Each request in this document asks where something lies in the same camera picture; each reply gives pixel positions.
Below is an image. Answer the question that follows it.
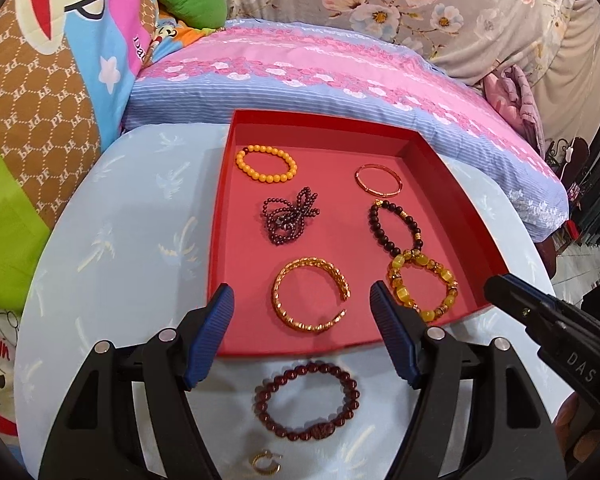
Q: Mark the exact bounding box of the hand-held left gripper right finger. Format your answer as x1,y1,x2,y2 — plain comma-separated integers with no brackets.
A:
369,280,567,480

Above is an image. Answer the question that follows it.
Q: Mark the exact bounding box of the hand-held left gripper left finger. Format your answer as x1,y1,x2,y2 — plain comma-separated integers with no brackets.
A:
39,282,236,480

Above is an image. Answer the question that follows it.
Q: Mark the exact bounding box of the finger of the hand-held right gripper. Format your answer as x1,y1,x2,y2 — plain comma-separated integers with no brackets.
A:
482,273,566,333

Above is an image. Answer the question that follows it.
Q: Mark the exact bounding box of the dark red bead bracelet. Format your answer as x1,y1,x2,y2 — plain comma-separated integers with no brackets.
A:
253,361,361,442

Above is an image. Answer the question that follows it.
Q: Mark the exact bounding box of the gold woven cuff bracelet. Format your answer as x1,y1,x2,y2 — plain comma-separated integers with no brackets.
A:
272,256,352,332

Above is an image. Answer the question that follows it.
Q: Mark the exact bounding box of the yellow chunky bead bracelet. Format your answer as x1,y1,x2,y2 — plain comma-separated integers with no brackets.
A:
387,247,459,323

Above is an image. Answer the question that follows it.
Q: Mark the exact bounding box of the dark brown bead bracelet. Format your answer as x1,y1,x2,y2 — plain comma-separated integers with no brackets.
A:
369,200,423,255

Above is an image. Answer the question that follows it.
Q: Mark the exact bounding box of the red cardboard box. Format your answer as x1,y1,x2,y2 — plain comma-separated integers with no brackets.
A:
207,109,511,360

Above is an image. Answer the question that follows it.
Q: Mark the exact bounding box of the purple small bead bracelet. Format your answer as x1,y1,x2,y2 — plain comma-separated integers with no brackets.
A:
261,186,321,247

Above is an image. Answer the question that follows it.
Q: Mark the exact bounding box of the small gold ring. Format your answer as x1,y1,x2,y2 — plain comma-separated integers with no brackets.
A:
250,451,282,475

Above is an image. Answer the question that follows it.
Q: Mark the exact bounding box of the rose gold bangle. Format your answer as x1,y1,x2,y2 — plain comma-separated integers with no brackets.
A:
355,162,405,196

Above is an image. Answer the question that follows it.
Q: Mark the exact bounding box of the orange bead bracelet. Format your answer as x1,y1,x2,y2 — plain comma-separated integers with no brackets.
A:
235,144,299,182

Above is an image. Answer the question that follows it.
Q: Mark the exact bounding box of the person's right hand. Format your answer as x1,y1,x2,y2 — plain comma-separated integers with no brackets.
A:
552,392,590,445

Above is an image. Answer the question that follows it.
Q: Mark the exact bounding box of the blue palm print tablecloth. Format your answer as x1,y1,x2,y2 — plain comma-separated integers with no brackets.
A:
15,122,556,480

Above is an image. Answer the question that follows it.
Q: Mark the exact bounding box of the dark metal chair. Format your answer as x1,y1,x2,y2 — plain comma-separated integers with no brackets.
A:
545,135,592,197

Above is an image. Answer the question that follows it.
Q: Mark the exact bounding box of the pink quilted cloth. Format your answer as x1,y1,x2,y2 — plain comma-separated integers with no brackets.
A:
482,64,547,157

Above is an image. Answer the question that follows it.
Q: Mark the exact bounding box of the cartoon monkey printed blanket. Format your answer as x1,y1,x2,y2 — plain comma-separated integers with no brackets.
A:
0,0,221,441

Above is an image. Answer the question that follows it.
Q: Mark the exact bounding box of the pink blue striped bedding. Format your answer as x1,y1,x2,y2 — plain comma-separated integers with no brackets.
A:
122,17,569,241

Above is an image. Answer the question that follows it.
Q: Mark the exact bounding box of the grey floral sheet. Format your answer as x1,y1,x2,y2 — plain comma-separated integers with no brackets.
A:
215,0,600,142

